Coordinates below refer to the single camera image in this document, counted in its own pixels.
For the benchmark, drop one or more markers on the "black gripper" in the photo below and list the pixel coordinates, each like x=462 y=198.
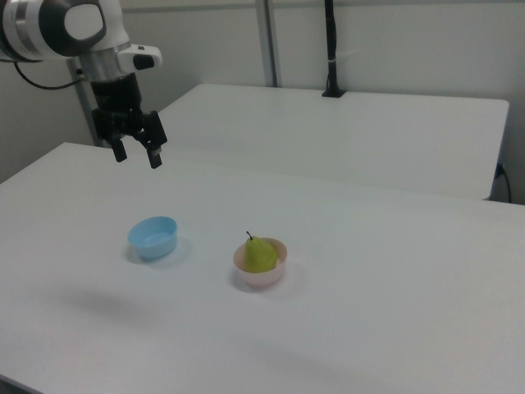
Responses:
x=119 y=102

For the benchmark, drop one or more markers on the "blue plastic bowl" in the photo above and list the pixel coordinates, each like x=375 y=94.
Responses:
x=158 y=246

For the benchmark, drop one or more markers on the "aluminium partition post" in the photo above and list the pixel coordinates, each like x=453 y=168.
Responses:
x=268 y=41

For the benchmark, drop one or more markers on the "green pear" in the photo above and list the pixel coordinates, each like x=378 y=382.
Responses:
x=260 y=256

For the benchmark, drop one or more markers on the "white side table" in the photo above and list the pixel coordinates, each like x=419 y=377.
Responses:
x=328 y=139

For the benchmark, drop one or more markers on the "black camera stand pole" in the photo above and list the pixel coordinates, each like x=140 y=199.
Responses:
x=330 y=41

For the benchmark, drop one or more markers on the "pink plastic bowl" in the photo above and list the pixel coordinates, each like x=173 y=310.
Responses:
x=262 y=278

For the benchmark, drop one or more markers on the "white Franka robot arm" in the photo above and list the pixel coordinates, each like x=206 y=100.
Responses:
x=102 y=24

